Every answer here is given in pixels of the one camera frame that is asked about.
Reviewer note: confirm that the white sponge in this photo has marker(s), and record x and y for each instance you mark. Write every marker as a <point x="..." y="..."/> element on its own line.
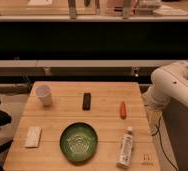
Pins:
<point x="33" y="137"/>

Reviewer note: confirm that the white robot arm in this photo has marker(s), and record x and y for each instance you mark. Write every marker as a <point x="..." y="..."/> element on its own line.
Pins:
<point x="168" y="81"/>

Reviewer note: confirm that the green ceramic bowl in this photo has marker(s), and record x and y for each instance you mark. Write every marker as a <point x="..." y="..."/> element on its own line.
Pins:
<point x="78" y="142"/>

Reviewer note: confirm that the black rectangular bar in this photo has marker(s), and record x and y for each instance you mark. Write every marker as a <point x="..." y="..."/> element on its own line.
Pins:
<point x="86" y="101"/>

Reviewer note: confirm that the orange carrot toy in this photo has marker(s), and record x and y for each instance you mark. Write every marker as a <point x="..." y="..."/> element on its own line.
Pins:
<point x="123" y="112"/>

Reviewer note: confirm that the white paper cup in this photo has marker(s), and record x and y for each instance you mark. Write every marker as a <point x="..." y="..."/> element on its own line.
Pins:
<point x="43" y="93"/>

